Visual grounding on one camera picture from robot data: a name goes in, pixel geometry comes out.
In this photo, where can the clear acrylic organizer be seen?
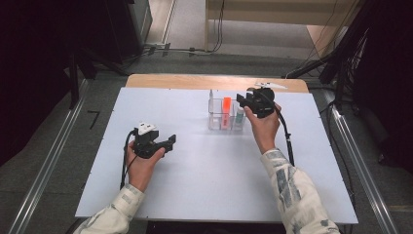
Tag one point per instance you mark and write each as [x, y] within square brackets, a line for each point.
[216, 120]

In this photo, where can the person's left hand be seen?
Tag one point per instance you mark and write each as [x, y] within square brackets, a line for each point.
[142, 172]

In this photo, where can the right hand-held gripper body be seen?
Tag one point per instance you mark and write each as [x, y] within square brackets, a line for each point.
[263, 104]

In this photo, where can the person's right hand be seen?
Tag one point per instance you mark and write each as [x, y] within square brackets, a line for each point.
[264, 133]

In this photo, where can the dark cabinet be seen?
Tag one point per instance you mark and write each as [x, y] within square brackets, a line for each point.
[142, 19]

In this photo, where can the black stand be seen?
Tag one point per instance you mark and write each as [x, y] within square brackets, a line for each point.
[74, 81]
[339, 84]

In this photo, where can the floor power strip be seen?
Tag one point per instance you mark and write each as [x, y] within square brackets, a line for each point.
[157, 46]

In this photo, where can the metal floor rail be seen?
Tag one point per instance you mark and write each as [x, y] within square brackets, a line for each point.
[48, 162]
[360, 169]

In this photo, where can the orange highlighter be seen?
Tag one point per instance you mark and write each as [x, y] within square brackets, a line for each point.
[226, 112]

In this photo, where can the green white glue stick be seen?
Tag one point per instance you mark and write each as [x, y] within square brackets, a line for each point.
[240, 116]

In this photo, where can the light wooden furniture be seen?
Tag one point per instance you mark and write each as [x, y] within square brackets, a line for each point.
[259, 11]

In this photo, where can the white table board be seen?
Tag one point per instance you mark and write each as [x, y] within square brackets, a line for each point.
[211, 195]

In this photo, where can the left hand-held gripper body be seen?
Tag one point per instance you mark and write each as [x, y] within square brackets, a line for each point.
[146, 144]

